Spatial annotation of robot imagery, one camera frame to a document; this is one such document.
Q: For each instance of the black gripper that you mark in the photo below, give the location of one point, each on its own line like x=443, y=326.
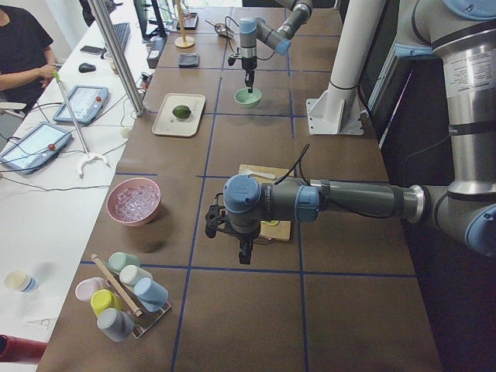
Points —
x=244, y=236
x=248, y=64

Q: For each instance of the light green bowl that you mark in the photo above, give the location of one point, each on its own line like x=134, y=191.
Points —
x=248, y=98

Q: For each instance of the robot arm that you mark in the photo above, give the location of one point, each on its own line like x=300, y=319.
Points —
x=252, y=30
x=462, y=34

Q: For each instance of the white plastic spoon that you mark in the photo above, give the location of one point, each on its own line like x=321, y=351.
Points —
x=262, y=175

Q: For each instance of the pink bowl of ice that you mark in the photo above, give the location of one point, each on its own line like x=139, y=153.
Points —
x=134, y=202

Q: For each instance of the bamboo cutting board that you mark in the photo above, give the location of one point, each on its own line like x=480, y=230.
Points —
x=272, y=230

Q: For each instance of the metal scoop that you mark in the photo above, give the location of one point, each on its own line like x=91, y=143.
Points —
x=222, y=29

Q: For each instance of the grey folded cloth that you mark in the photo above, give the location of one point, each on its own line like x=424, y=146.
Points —
x=188, y=60

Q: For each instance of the wooden stand with round base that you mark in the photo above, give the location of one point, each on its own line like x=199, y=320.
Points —
x=183, y=41

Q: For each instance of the green avocado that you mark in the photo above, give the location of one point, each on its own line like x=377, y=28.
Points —
x=181, y=112

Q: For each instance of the cream rabbit tray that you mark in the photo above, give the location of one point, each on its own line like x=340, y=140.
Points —
x=165, y=124

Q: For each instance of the blue cup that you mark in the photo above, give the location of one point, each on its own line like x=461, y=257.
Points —
x=151, y=294

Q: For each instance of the white cup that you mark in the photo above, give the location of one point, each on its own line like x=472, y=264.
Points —
x=130, y=275

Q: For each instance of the cup rack with wooden bar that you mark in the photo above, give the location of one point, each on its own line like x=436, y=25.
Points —
x=143, y=319

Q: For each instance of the sage green cup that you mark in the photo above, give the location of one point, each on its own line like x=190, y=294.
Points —
x=118, y=260

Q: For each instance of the black keyboard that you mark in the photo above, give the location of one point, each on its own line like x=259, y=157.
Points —
x=122, y=31

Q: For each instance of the grey cup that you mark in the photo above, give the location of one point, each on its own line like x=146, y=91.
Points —
x=116, y=324

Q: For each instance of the yellow cup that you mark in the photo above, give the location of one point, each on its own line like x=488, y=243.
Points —
x=104, y=299

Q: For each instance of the smartphone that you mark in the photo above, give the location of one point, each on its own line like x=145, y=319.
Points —
x=93, y=50

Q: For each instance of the far teach pendant tablet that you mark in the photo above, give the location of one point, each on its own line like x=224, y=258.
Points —
x=87, y=101

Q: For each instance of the teach pendant tablet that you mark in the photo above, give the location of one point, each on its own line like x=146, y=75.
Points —
x=87, y=101
x=36, y=149

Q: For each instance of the computer mouse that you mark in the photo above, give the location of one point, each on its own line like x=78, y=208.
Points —
x=86, y=68

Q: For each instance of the pink cup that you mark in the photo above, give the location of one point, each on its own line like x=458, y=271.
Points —
x=86, y=288

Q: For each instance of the reacher grabber tool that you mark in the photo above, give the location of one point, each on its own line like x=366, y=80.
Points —
x=88, y=156

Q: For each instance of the person in black shirt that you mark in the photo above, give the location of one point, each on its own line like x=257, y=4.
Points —
x=27, y=60

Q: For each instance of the paper cup on desk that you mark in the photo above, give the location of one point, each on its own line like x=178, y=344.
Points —
x=20, y=281

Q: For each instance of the near teach pendant tablet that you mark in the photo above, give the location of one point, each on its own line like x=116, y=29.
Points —
x=36, y=149

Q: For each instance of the red object at corner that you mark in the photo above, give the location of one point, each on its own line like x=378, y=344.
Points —
x=20, y=350

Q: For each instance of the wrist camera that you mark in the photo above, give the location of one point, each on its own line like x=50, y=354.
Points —
x=234, y=57
x=216, y=219

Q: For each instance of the aluminium frame post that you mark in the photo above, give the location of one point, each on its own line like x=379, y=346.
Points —
x=104, y=23

